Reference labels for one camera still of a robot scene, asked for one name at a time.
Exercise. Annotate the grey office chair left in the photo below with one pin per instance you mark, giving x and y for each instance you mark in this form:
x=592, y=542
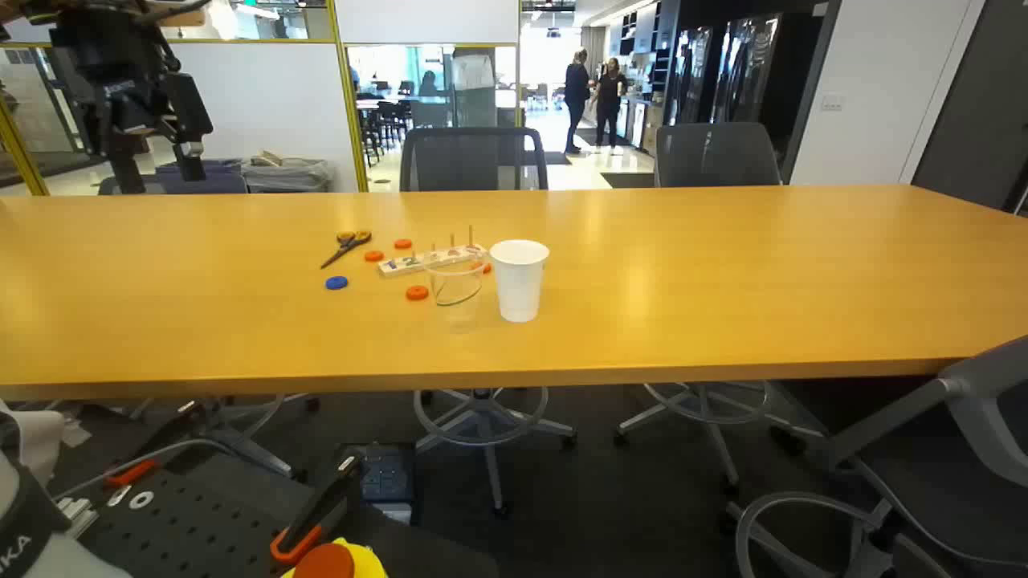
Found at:
x=479, y=157

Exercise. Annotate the grey office chair right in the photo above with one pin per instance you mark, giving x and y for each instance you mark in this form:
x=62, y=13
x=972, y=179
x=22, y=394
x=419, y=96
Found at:
x=710, y=155

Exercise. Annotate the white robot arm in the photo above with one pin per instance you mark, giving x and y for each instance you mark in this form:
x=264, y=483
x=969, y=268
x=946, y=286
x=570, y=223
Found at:
x=136, y=83

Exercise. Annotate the yellow red emergency button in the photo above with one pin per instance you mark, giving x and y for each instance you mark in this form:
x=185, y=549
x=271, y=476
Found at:
x=339, y=560

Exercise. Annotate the orange black hand tool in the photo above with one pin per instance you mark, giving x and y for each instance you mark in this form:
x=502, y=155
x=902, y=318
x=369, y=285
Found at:
x=319, y=514

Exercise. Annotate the grey office chair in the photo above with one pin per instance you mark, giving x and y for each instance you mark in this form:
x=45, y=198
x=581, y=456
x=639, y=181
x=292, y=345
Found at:
x=479, y=157
x=710, y=155

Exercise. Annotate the person in dark clothes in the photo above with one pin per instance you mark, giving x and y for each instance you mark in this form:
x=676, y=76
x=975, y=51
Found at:
x=577, y=96

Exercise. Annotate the wooden number peg board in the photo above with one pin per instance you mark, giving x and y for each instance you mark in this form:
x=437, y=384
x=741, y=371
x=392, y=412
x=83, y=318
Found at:
x=419, y=262

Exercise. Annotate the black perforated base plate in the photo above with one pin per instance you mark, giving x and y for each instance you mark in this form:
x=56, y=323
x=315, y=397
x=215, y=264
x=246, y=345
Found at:
x=195, y=518

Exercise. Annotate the grey chair near corner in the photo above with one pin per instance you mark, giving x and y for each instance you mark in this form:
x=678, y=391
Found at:
x=940, y=459

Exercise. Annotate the orange handled scissors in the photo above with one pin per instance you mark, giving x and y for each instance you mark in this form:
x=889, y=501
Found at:
x=345, y=246

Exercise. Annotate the white paper cup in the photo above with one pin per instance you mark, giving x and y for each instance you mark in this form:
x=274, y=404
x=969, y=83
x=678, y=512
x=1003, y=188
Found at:
x=520, y=273

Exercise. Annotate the clear plastic cup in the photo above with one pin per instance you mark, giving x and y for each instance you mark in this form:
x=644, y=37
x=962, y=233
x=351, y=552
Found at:
x=458, y=294

